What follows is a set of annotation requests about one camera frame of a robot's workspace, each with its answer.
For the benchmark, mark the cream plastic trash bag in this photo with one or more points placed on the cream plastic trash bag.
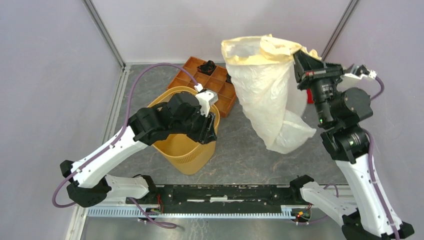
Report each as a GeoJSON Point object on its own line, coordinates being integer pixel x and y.
{"type": "Point", "coordinates": [262, 72]}

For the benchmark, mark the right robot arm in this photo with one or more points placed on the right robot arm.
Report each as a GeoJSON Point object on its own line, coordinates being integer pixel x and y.
{"type": "Point", "coordinates": [351, 147]}

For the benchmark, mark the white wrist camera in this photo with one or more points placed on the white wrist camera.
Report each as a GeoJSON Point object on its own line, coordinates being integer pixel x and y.
{"type": "Point", "coordinates": [206, 98]}
{"type": "Point", "coordinates": [353, 75]}

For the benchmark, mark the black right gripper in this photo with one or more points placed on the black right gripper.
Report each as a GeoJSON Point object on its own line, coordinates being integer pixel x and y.
{"type": "Point", "coordinates": [310, 69]}

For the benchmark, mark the red cloth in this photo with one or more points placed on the red cloth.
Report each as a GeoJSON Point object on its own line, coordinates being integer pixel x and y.
{"type": "Point", "coordinates": [310, 99]}

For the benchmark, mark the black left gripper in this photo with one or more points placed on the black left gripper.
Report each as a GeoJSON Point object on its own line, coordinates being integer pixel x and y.
{"type": "Point", "coordinates": [207, 133]}

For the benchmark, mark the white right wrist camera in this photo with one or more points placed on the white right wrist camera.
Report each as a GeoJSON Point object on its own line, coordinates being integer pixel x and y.
{"type": "Point", "coordinates": [353, 75]}

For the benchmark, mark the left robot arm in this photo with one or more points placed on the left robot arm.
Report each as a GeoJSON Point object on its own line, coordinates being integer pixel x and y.
{"type": "Point", "coordinates": [184, 113]}

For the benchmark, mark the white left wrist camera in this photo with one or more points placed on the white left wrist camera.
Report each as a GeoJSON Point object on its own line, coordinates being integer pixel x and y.
{"type": "Point", "coordinates": [206, 98]}

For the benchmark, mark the orange compartment tray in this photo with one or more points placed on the orange compartment tray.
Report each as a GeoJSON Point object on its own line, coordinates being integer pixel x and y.
{"type": "Point", "coordinates": [215, 79]}

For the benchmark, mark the yellow mesh trash bin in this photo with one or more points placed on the yellow mesh trash bin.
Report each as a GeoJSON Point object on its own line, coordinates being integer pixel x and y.
{"type": "Point", "coordinates": [184, 154]}

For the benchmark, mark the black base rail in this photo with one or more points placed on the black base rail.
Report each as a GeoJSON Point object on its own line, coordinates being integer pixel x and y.
{"type": "Point", "coordinates": [221, 199]}

